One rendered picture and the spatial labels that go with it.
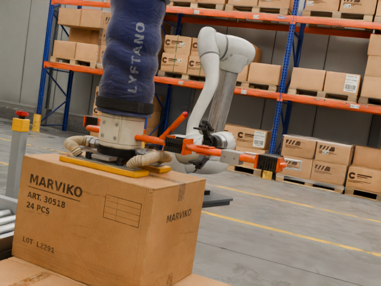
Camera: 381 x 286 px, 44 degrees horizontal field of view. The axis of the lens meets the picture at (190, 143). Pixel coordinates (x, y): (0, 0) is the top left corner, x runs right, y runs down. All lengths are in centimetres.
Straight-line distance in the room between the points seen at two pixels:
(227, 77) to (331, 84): 640
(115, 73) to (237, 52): 88
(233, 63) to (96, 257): 125
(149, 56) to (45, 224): 74
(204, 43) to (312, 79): 654
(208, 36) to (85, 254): 124
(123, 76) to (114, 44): 12
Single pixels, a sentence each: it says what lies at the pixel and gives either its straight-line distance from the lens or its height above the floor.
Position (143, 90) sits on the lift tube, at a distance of 177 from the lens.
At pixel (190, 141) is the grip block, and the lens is 175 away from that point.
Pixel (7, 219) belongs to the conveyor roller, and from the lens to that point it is 248.
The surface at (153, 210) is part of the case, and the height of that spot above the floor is 87.
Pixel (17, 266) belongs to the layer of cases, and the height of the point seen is 54.
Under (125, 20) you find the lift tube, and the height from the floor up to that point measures 150.
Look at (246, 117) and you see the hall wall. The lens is 1040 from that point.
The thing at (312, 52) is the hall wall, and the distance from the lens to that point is 1024.
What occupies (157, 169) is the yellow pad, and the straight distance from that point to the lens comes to 185.
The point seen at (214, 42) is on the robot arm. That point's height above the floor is 155.
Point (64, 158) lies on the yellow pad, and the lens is 185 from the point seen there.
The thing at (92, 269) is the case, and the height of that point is 61.
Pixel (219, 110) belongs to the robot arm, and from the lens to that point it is 253.
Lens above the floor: 125
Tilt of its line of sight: 5 degrees down
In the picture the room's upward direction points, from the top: 9 degrees clockwise
